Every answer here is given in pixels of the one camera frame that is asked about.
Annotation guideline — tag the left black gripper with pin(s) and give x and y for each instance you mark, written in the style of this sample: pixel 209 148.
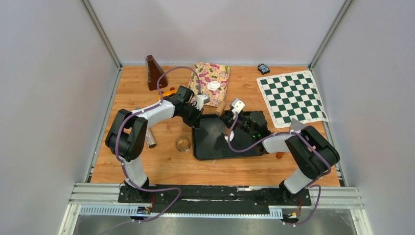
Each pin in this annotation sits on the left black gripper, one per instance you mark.
pixel 195 122

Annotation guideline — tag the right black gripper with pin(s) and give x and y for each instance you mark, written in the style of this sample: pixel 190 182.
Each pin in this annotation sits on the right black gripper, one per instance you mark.
pixel 228 118

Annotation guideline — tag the black baking tray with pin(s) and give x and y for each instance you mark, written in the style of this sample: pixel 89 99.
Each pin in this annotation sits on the black baking tray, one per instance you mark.
pixel 210 143

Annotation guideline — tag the wooden pastry roller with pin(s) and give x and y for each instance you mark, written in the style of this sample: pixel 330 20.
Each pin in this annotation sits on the wooden pastry roller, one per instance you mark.
pixel 220 109

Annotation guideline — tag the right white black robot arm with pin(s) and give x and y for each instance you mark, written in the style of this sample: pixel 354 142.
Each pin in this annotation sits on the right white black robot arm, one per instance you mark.
pixel 313 154

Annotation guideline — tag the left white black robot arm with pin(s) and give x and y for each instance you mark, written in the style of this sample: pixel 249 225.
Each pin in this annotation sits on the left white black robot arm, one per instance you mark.
pixel 127 134

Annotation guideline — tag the orange toy car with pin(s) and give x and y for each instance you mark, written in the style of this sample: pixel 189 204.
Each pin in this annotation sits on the orange toy car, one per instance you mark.
pixel 166 94

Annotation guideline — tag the silver glitter tube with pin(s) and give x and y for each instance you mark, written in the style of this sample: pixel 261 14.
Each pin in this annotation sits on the silver glitter tube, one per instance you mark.
pixel 149 138

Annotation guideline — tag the floral rectangular tray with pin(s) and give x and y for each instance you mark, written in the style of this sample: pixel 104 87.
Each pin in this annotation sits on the floral rectangular tray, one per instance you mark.
pixel 214 79

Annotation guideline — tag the small blue black toy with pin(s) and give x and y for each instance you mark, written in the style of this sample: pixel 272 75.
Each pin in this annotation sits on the small blue black toy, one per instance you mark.
pixel 263 69

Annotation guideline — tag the brown wooden metronome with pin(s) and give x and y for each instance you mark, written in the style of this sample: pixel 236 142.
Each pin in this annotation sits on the brown wooden metronome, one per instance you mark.
pixel 154 72

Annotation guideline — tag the green white chess mat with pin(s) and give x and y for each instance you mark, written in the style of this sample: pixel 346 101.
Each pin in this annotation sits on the green white chess mat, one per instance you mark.
pixel 292 96

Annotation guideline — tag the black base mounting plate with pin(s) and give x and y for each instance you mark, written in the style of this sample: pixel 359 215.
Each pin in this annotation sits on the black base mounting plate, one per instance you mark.
pixel 212 199

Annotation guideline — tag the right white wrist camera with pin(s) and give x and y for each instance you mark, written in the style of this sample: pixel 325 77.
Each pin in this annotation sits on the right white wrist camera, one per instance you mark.
pixel 237 106

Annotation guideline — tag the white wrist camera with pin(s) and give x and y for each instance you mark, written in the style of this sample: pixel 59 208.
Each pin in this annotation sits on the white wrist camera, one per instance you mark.
pixel 237 106
pixel 200 100

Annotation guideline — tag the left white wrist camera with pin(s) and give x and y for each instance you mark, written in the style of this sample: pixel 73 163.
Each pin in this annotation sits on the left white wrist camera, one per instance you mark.
pixel 200 100

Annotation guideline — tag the wooden handled metal scraper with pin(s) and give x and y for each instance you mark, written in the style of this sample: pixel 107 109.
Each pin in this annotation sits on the wooden handled metal scraper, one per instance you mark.
pixel 295 126

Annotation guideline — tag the aluminium frame rail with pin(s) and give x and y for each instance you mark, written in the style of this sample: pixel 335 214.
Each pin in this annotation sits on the aluminium frame rail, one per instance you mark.
pixel 102 199

